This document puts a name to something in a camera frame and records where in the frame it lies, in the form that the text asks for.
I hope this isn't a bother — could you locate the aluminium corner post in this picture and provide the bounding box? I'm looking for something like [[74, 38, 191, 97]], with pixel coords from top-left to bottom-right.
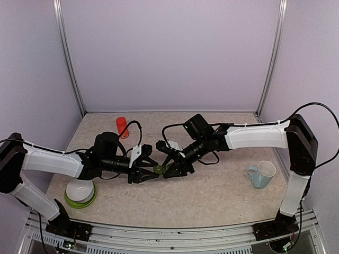
[[52, 0, 87, 118], [256, 0, 288, 118]]

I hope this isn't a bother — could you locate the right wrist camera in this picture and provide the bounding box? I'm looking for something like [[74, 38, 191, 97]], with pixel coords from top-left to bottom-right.
[[156, 140, 186, 158]]

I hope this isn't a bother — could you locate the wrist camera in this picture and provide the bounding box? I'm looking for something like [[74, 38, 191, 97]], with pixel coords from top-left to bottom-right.
[[156, 140, 186, 158], [129, 144, 153, 168]]

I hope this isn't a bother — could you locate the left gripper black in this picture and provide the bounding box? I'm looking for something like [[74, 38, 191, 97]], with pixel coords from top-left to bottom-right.
[[101, 155, 159, 184]]

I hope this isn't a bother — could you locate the aluminium front rail frame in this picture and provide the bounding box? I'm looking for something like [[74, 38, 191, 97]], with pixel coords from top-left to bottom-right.
[[15, 210, 328, 253]]

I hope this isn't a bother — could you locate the left aluminium corner post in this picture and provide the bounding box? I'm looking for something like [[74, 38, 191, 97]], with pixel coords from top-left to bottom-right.
[[52, 0, 87, 118]]

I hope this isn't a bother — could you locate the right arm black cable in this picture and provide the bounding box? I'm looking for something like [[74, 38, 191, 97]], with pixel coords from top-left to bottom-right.
[[287, 103, 339, 167]]

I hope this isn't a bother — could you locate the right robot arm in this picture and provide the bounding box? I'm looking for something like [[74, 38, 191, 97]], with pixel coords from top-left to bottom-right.
[[156, 114, 318, 235]]

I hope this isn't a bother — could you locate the green plate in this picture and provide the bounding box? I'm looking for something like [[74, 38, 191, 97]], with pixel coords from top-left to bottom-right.
[[64, 184, 97, 209]]

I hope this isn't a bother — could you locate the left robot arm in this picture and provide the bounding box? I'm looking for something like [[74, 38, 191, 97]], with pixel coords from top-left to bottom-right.
[[1, 132, 159, 235]]

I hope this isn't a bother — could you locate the light blue mug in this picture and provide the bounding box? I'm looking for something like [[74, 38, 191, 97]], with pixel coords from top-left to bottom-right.
[[246, 160, 276, 189]]

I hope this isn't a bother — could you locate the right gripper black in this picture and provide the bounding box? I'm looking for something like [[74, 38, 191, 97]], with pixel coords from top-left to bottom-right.
[[160, 137, 208, 178]]

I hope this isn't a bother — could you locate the right aluminium corner post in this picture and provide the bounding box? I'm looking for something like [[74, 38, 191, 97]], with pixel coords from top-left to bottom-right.
[[256, 0, 288, 118]]

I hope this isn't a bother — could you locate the orange pill bottle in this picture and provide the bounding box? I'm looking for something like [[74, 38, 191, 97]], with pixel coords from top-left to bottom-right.
[[115, 117, 129, 139]]

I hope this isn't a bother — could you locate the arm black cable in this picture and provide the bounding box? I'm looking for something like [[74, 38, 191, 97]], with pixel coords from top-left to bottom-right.
[[121, 120, 144, 149], [287, 103, 339, 167]]

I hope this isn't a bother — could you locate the white bowl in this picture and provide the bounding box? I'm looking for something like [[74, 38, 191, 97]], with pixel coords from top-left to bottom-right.
[[66, 179, 95, 203]]

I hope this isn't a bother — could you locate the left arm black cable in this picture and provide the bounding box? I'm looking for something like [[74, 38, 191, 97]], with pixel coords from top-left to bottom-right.
[[121, 120, 144, 149]]

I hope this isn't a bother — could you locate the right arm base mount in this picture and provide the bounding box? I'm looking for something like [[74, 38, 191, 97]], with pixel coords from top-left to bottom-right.
[[253, 214, 299, 241]]

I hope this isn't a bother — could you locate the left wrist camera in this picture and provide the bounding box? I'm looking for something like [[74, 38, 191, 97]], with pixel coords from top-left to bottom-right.
[[129, 144, 153, 168]]

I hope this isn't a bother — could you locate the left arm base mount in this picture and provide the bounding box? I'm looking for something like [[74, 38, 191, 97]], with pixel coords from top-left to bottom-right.
[[46, 215, 93, 241]]

